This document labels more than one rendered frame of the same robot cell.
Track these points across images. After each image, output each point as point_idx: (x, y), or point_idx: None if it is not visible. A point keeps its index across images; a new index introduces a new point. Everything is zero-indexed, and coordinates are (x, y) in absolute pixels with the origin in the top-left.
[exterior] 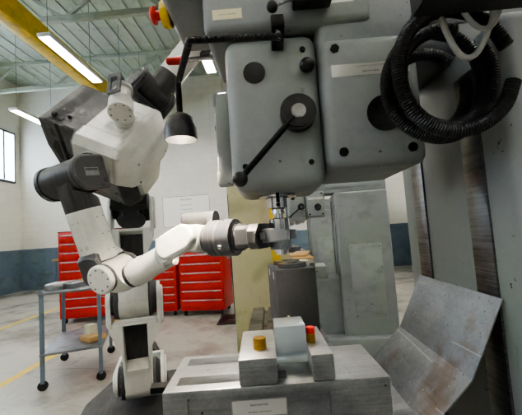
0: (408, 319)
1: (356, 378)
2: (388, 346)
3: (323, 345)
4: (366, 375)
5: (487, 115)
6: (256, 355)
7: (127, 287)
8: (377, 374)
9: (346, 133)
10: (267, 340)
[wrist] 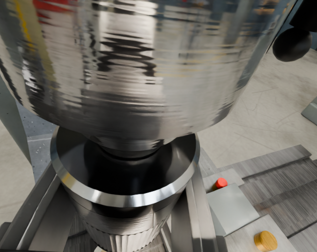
0: (40, 123)
1: (214, 164)
2: (42, 159)
3: (220, 175)
4: (208, 158)
5: None
6: (278, 238)
7: None
8: (203, 152)
9: None
10: (235, 244)
